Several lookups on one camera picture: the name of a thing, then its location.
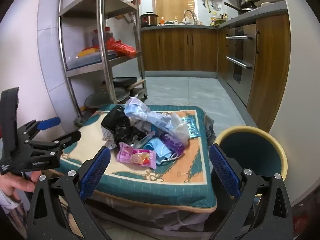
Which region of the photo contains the white plastic bag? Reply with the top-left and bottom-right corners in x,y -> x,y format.
165,112 -> 190,145

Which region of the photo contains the stainless steel shelf rack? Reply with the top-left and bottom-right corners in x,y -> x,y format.
58,0 -> 148,120

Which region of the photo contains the steel kitchen faucet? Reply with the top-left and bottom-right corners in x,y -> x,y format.
184,10 -> 197,25

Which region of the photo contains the black tray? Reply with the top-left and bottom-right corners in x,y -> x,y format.
112,77 -> 138,88

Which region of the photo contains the dark jar with red lid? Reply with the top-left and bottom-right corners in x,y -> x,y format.
93,27 -> 115,46

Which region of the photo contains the pink snack packet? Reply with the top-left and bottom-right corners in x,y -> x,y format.
116,142 -> 158,169

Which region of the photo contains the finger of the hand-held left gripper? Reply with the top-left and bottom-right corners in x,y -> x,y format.
17,117 -> 61,141
24,130 -> 82,155

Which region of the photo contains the blue printed wrapper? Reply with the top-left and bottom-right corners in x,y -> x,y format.
124,97 -> 175,133

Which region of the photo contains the black plastic bag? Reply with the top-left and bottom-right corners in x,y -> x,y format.
101,105 -> 148,145

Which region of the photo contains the blue bin with yellow rim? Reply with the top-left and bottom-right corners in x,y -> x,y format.
214,126 -> 288,187

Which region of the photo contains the purple plastic bottle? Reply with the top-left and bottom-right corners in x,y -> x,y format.
159,133 -> 187,155

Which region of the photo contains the silver printed wrapper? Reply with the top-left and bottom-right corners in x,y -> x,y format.
130,119 -> 151,133
102,127 -> 119,150

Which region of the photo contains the grey pan lid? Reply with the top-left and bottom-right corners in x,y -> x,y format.
84,87 -> 130,109

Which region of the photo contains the person's left forearm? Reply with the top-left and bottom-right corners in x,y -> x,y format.
0,187 -> 22,212

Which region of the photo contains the wooden window blind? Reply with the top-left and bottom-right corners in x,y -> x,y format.
155,0 -> 195,22

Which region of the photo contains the teal printed cushion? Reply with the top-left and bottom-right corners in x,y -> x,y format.
59,104 -> 218,213

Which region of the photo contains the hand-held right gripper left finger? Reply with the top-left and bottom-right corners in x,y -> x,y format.
26,145 -> 112,240

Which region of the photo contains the pale green packet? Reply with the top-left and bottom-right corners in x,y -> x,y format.
129,131 -> 157,148

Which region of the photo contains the blue blister pill pack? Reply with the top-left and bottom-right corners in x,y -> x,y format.
181,116 -> 202,138

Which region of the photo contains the person's left hand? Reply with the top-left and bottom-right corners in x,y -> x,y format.
0,171 -> 42,202

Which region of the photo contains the steel built-in oven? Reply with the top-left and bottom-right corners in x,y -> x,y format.
226,25 -> 257,84

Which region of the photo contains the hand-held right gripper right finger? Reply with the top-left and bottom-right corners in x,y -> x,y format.
209,144 -> 294,240

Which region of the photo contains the dark rice cooker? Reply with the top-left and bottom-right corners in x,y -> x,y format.
140,12 -> 159,28

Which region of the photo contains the wooden kitchen cabinet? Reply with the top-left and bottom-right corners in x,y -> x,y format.
140,4 -> 292,133

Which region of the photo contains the black wok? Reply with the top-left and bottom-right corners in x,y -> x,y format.
224,2 -> 258,15

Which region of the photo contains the blue face mask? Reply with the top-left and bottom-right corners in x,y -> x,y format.
142,139 -> 180,165

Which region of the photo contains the wooden board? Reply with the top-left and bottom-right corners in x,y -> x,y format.
127,79 -> 146,90

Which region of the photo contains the yellow packet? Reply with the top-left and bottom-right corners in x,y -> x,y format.
78,48 -> 100,57

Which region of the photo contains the red plastic bag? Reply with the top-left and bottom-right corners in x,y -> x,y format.
106,39 -> 137,57

